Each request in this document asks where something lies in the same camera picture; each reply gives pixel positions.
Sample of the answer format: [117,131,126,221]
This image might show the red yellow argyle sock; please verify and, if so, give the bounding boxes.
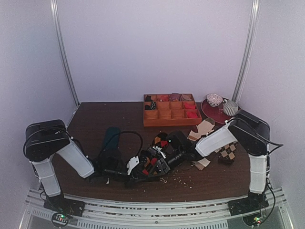
[125,133,171,188]

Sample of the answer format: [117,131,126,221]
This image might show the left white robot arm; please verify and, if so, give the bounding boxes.
[23,119,130,212]

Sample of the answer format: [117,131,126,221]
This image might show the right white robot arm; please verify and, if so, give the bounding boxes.
[147,110,272,211]

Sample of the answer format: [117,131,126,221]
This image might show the beige striped sock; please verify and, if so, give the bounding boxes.
[187,118,215,141]
[194,158,211,171]

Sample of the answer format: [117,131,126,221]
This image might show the dark green reindeer sock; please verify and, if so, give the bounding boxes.
[100,127,121,154]

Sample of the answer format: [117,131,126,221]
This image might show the red rolled sock lower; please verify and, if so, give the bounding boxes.
[186,111,198,119]

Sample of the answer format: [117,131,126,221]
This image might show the red rolled sock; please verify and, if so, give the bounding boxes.
[183,103,196,110]
[186,111,198,119]

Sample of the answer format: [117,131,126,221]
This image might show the wooden compartment tray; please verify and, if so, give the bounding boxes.
[143,93,202,127]

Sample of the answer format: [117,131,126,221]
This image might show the red rolled sock upper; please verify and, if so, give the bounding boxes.
[183,103,196,110]

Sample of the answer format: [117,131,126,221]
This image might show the black white rolled sock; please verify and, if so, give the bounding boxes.
[144,101,157,110]

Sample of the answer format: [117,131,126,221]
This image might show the brown beige argyle sock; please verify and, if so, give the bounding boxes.
[218,141,239,165]

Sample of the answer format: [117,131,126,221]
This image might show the red round plate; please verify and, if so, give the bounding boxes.
[201,98,232,125]

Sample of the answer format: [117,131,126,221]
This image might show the white patterned bowl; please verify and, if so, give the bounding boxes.
[206,94,223,107]

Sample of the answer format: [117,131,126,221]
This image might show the striped grey mug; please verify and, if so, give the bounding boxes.
[223,100,239,116]

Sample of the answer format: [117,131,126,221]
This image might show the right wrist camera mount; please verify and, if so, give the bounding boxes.
[152,146,166,159]

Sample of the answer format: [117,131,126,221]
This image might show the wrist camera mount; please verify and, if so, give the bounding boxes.
[152,146,166,159]
[126,156,140,176]

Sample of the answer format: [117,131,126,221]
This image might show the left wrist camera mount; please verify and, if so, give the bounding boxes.
[126,156,140,176]

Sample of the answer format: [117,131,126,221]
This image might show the left black cable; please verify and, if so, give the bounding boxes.
[102,130,143,163]

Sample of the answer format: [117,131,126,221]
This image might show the front aluminium rail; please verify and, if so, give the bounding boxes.
[21,188,290,229]

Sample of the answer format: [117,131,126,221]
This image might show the right aluminium frame post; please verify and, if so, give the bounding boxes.
[232,0,260,103]

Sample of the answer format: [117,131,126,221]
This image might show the aluminium frame post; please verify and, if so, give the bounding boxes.
[232,0,260,103]
[50,0,80,106]

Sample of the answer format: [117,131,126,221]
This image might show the left aluminium frame post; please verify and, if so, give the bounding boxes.
[50,0,80,106]

